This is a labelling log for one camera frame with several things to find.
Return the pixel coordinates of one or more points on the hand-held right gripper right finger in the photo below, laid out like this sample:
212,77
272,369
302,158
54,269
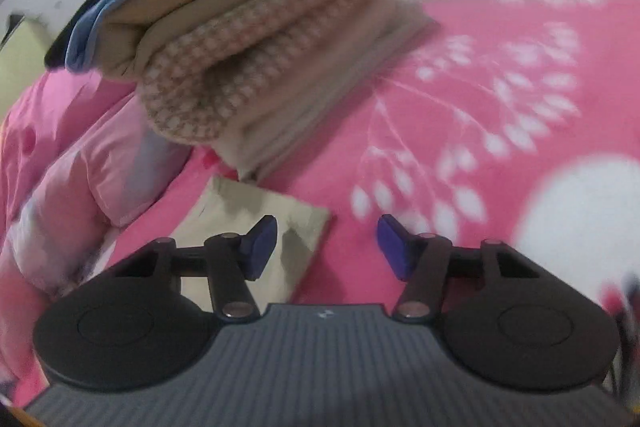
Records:
395,247

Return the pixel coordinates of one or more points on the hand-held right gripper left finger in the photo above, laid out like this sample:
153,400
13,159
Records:
262,247

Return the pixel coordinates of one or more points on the khaki pants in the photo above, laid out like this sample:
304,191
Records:
225,202

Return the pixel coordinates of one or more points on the pink floral bed blanket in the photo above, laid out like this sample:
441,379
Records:
340,157

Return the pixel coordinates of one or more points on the pale pink folded garment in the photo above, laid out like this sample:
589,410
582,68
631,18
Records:
310,107

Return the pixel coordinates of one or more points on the pink checked folded garment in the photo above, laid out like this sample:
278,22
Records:
225,72

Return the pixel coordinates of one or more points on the pink floral quilt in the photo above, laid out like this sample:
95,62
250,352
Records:
75,187

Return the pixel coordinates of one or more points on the pale green wardrobe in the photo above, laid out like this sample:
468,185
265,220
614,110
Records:
20,72

